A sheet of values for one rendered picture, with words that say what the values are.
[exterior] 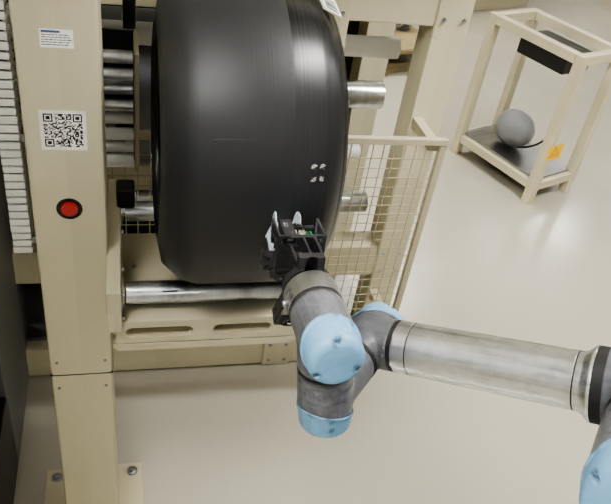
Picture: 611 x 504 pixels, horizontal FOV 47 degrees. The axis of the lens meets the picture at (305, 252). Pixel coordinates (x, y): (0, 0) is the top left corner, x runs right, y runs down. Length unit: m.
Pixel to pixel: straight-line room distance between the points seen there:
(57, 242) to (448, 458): 1.50
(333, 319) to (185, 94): 0.44
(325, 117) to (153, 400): 1.48
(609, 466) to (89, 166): 0.94
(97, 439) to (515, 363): 1.15
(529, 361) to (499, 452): 1.58
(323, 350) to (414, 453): 1.58
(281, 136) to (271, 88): 0.07
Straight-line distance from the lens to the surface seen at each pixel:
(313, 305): 0.88
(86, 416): 1.75
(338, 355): 0.84
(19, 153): 1.31
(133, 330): 1.44
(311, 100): 1.11
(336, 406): 0.92
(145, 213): 1.60
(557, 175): 3.94
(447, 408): 2.55
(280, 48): 1.13
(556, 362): 0.92
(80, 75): 1.22
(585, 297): 3.31
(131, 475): 2.21
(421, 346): 0.96
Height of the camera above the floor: 1.82
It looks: 37 degrees down
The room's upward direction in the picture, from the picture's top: 10 degrees clockwise
